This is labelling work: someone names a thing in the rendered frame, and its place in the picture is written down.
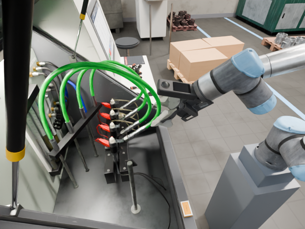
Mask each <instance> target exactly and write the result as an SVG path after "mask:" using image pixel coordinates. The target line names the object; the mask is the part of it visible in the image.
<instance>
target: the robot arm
mask: <svg viewBox="0 0 305 229"><path fill-rule="evenodd" d="M302 69H305V43H303V44H300V45H296V46H292V47H289V48H286V49H282V50H279V51H275V52H272V53H268V54H265V55H261V56H258V54H257V53H256V52H255V51H254V50H253V49H252V48H247V49H245V50H243V51H241V52H239V53H238V54H236V55H233V56H232V57H231V58H230V59H228V60H227V61H225V62H223V63H222V64H220V65H219V66H217V67H216V68H214V69H212V70H211V71H209V72H208V73H206V74H204V75H203V76H201V77H200V78H199V79H198V80H196V81H195V82H194V83H193V84H188V83H183V82H177V81H172V80H164V79H159V80H158V82H157V95H161V98H160V102H161V105H162V106H165V107H167V108H169V109H170V110H169V111H167V110H164V111H163V112H162V113H161V115H160V116H158V117H157V118H156V119H155V120H153V121H152V123H151V127H156V126H158V125H161V126H165V127H168V128H169V127H172V125H173V124H172V119H173V118H174V117H175V116H176V115H178V116H180V117H182V118H181V119H182V120H183V121H185V122H186V121H189V120H191V119H193V118H195V117H197V116H198V111H200V110H202V109H203V108H206V107H208V106H210V105H212V104H213V103H214V101H213V100H214V99H216V98H218V97H220V96H222V95H224V94H226V93H228V92H229V91H231V90H232V91H233V92H234V93H235V94H236V96H237V97H238V98H239V99H240V100H241V101H242V102H243V104H244V105H245V106H246V108H247V109H249V110H250V111H251V112H252V113H254V114H256V115H262V114H266V113H268V112H269V111H271V110H272V109H273V108H274V107H275V105H276V97H275V96H274V93H273V91H271V90H270V88H269V87H268V86H267V84H266V83H265V82H264V80H263V79H266V78H270V77H274V76H277V75H282V74H286V73H290V72H293V71H297V70H302ZM190 116H193V117H191V118H189V119H186V118H188V117H190ZM254 155H255V157H256V159H257V160H258V161H259V162H260V163H261V164H262V165H263V166H265V167H267V168H269V169H272V170H278V171H281V170H285V169H286V168H289V171H290V172H291V173H292V174H293V176H294V177H295V178H296V179H297V180H300V181H304V182H305V121H303V120H301V119H299V118H296V117H292V116H281V117H279V118H278V119H277V120H276V122H275V123H274V124H273V126H272V128H271V130H270V132H269V134H268V135H267V137H266V139H265V140H263V141H262V142H260V143H259V144H258V145H257V146H256V148H255V150H254Z"/></svg>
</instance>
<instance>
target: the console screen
mask: <svg viewBox="0 0 305 229"><path fill-rule="evenodd" d="M86 13H87V15H88V17H89V20H90V22H91V24H92V27H93V29H94V31H95V34H96V36H97V38H98V40H99V42H100V45H101V47H102V49H103V52H104V54H105V56H106V59H107V60H114V61H115V45H114V42H113V39H112V37H111V34H110V32H109V30H108V27H107V24H106V22H105V19H104V16H103V14H102V11H101V9H100V6H99V4H98V1H97V0H91V1H90V3H89V5H88V7H87V11H86Z"/></svg>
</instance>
